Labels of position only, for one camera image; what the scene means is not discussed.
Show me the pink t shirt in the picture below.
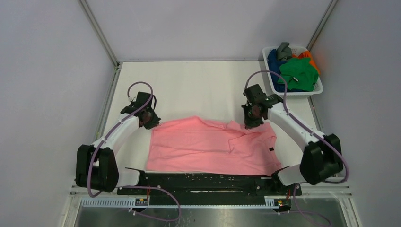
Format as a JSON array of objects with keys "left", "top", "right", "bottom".
[{"left": 146, "top": 116, "right": 282, "bottom": 176}]

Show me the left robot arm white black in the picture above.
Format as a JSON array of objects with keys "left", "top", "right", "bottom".
[{"left": 75, "top": 92, "right": 160, "bottom": 192}]

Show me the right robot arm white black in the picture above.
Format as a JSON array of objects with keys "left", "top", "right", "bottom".
[{"left": 242, "top": 84, "right": 345, "bottom": 186}]

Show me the blue t shirt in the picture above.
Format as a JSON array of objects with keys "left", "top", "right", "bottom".
[{"left": 267, "top": 49, "right": 304, "bottom": 93}]

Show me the green t shirt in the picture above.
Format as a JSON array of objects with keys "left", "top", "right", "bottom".
[{"left": 277, "top": 57, "right": 319, "bottom": 92}]

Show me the grey t shirt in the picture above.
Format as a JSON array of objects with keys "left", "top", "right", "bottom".
[{"left": 276, "top": 42, "right": 292, "bottom": 61}]

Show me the white plastic laundry basket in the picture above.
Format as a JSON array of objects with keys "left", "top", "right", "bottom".
[{"left": 262, "top": 45, "right": 323, "bottom": 100}]

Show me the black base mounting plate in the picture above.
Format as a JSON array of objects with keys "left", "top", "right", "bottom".
[{"left": 117, "top": 173, "right": 302, "bottom": 206}]

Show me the orange t shirt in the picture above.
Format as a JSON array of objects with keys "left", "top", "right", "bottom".
[{"left": 292, "top": 51, "right": 321, "bottom": 74}]

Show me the white slotted cable duct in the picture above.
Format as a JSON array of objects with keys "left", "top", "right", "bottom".
[{"left": 81, "top": 195, "right": 292, "bottom": 209}]

